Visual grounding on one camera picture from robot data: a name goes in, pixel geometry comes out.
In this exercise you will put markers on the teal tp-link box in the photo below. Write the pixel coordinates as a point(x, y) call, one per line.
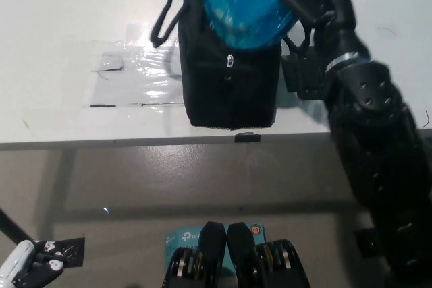
point(182, 239)

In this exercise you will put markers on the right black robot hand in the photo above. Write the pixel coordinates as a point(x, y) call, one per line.
point(330, 4)

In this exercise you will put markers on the grey paper patch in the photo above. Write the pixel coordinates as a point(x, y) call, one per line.
point(107, 63)

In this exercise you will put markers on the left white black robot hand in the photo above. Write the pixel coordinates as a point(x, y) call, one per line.
point(37, 264)

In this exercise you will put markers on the black square table marker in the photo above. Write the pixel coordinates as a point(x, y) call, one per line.
point(305, 79)

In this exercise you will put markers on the black slanted pole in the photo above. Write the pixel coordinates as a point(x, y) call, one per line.
point(15, 225)

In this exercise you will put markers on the clear plastic film sheet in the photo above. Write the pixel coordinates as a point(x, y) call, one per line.
point(145, 62)

